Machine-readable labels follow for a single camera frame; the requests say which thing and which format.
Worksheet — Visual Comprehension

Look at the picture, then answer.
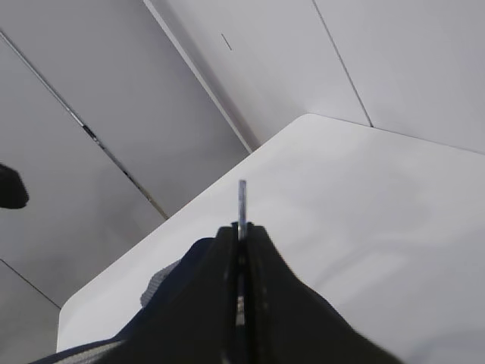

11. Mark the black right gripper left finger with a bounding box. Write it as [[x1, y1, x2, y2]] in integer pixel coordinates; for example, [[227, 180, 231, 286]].
[[109, 226, 237, 363]]

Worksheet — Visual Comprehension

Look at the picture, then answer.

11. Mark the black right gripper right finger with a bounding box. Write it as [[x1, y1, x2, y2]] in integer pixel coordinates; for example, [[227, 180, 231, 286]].
[[245, 224, 400, 363]]

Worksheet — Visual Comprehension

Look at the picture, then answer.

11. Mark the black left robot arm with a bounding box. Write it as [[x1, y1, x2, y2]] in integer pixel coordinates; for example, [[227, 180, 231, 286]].
[[0, 164, 30, 209]]

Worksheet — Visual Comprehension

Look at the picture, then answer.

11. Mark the navy blue lunch bag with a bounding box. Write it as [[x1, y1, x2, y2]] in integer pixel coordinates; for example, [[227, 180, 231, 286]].
[[30, 180, 251, 364]]

